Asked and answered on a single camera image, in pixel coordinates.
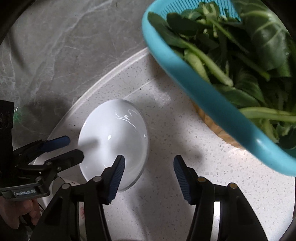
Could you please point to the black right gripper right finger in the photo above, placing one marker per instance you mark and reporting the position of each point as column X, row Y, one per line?
column 238, row 220

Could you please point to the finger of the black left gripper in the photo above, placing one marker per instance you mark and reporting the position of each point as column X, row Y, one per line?
column 48, row 171
column 35, row 149

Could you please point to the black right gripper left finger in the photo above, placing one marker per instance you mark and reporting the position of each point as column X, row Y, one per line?
column 96, row 193

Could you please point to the large white plate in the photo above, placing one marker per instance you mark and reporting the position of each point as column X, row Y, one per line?
column 115, row 127

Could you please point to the person's left hand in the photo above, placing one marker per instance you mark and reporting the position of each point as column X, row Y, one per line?
column 11, row 211

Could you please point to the teal colander basket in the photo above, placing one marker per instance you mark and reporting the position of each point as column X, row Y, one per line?
column 222, row 112

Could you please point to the green leafy vegetables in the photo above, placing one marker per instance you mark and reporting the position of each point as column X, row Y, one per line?
column 249, row 59

